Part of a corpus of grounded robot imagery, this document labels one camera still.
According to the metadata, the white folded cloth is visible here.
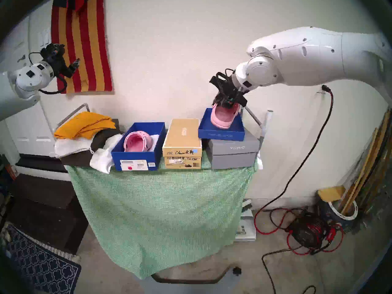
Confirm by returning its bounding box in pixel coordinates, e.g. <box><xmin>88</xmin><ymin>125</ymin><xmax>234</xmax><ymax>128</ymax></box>
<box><xmin>54</xmin><ymin>136</ymin><xmax>96</xmax><ymax>159</ymax></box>

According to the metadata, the grey cart handle tube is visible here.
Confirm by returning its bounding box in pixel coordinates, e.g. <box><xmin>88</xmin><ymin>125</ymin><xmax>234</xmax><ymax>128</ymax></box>
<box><xmin>56</xmin><ymin>102</ymin><xmax>90</xmax><ymax>130</ymax></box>
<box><xmin>240</xmin><ymin>105</ymin><xmax>274</xmax><ymax>150</ymax></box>

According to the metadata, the white dust bag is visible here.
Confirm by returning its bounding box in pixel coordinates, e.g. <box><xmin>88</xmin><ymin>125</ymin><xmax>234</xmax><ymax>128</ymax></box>
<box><xmin>89</xmin><ymin>133</ymin><xmax>124</xmax><ymax>175</ymax></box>

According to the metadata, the pink clog shoe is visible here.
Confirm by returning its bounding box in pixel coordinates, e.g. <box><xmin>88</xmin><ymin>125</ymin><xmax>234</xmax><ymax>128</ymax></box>
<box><xmin>123</xmin><ymin>130</ymin><xmax>154</xmax><ymax>153</ymax></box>
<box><xmin>210</xmin><ymin>103</ymin><xmax>241</xmax><ymax>130</ymax></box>

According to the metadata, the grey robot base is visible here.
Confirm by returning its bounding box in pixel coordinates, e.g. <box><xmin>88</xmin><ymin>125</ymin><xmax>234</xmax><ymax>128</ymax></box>
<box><xmin>132</xmin><ymin>264</ymin><xmax>240</xmax><ymax>294</ymax></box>

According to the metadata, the blue Stuart Weitzman box lid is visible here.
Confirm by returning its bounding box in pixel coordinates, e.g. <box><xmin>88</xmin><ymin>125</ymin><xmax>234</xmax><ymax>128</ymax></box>
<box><xmin>198</xmin><ymin>108</ymin><xmax>246</xmax><ymax>142</ymax></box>

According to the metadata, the blue floral ceramic pot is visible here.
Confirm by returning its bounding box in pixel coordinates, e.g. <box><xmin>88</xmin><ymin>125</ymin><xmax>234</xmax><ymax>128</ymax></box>
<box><xmin>317</xmin><ymin>198</ymin><xmax>359</xmax><ymax>234</ymax></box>

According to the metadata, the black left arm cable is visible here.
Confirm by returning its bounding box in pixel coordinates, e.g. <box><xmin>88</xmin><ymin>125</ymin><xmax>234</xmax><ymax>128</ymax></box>
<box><xmin>28</xmin><ymin>51</ymin><xmax>68</xmax><ymax>94</ymax></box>

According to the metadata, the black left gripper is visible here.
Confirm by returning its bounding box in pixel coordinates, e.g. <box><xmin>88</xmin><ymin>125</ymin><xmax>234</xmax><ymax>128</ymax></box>
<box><xmin>40</xmin><ymin>44</ymin><xmax>81</xmax><ymax>79</ymax></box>

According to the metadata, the blue patterned rug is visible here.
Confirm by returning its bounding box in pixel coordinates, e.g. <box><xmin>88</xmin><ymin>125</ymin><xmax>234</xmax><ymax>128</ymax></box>
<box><xmin>0</xmin><ymin>224</ymin><xmax>82</xmax><ymax>294</ymax></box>

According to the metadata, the black reel with red cable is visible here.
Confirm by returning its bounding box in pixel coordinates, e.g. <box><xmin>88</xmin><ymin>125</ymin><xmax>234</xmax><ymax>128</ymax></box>
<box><xmin>254</xmin><ymin>207</ymin><xmax>345</xmax><ymax>256</ymax></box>

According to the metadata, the white panel door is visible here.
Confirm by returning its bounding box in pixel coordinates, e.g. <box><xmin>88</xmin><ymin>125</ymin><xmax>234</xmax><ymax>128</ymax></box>
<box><xmin>0</xmin><ymin>16</ymin><xmax>66</xmax><ymax>158</ymax></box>

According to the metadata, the white appliance under table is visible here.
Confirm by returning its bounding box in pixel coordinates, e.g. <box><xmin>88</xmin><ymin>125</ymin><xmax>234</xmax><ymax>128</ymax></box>
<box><xmin>237</xmin><ymin>198</ymin><xmax>257</xmax><ymax>242</ymax></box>

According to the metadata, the white light switch plate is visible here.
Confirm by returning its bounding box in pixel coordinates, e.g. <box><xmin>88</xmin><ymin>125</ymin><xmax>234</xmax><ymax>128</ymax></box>
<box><xmin>38</xmin><ymin>28</ymin><xmax>51</xmax><ymax>47</ymax></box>

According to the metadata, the black door sill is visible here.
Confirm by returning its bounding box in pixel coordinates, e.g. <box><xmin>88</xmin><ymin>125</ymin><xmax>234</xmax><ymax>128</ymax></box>
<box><xmin>15</xmin><ymin>154</ymin><xmax>68</xmax><ymax>174</ymax></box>

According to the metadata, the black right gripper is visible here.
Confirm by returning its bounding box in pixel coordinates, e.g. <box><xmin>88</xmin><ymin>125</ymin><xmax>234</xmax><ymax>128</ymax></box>
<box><xmin>209</xmin><ymin>70</ymin><xmax>247</xmax><ymax>109</ymax></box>

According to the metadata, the burlap striped flag hanging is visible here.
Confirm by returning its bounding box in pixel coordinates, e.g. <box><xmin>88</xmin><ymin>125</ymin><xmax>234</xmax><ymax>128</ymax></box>
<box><xmin>51</xmin><ymin>0</ymin><xmax>113</xmax><ymax>94</ymax></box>

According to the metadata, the stacked books clutter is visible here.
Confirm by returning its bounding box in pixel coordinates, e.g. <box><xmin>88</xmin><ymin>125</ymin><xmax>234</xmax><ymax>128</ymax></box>
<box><xmin>0</xmin><ymin>154</ymin><xmax>19</xmax><ymax>199</ymax></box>

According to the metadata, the green checkered tablecloth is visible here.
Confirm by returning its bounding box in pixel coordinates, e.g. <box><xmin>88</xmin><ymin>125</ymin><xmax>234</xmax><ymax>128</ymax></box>
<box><xmin>65</xmin><ymin>160</ymin><xmax>259</xmax><ymax>280</ymax></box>

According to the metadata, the black floor cable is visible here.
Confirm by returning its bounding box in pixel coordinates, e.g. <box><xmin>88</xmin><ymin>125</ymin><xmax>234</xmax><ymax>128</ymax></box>
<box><xmin>262</xmin><ymin>249</ymin><xmax>317</xmax><ymax>294</ymax></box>

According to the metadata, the yellow folded cloth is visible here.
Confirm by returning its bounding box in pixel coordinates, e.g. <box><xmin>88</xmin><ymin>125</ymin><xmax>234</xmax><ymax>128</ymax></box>
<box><xmin>54</xmin><ymin>111</ymin><xmax>117</xmax><ymax>140</ymax></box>

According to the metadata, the dark wooden step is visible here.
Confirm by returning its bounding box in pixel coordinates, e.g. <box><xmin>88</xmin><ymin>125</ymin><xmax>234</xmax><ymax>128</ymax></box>
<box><xmin>6</xmin><ymin>172</ymin><xmax>89</xmax><ymax>256</ymax></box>

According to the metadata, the blue labelled shoe box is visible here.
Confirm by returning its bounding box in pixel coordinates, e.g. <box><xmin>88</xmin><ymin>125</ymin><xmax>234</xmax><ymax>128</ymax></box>
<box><xmin>111</xmin><ymin>122</ymin><xmax>167</xmax><ymax>172</ymax></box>

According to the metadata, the grey Vionic shoe box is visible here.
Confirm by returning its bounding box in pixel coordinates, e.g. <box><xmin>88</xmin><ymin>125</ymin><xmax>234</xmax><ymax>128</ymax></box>
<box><xmin>203</xmin><ymin>138</ymin><xmax>260</xmax><ymax>170</ymax></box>

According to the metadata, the tan handwritten shoe box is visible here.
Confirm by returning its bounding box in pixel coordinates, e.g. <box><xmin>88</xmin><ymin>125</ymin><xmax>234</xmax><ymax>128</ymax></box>
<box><xmin>162</xmin><ymin>118</ymin><xmax>203</xmax><ymax>170</ymax></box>

